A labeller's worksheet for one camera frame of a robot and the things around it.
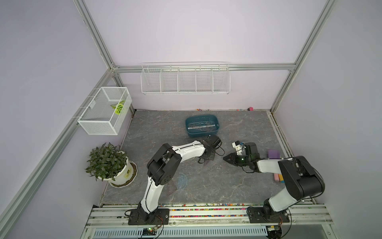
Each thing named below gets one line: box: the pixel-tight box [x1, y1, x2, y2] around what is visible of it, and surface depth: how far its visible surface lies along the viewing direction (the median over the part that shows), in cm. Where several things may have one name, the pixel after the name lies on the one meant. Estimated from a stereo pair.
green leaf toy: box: [110, 100, 126, 116], surface depth 83 cm
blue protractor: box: [177, 172, 188, 191], surface depth 86 cm
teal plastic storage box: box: [185, 114, 220, 138], surface depth 111 cm
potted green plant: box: [84, 142, 138, 188], surface depth 76 cm
